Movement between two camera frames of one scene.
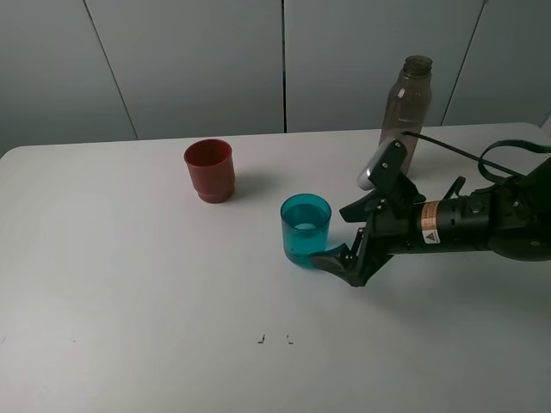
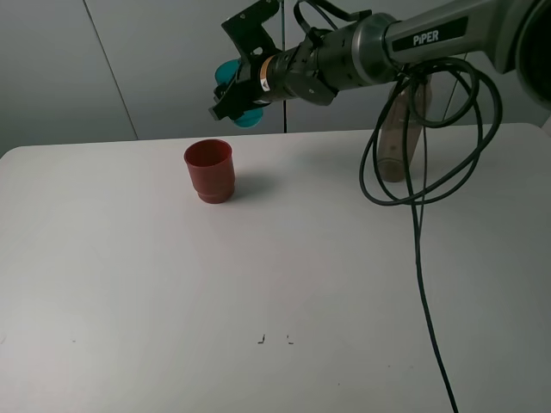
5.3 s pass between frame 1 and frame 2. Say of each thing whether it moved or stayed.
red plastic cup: stayed
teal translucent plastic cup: moved
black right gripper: moved
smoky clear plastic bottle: stayed
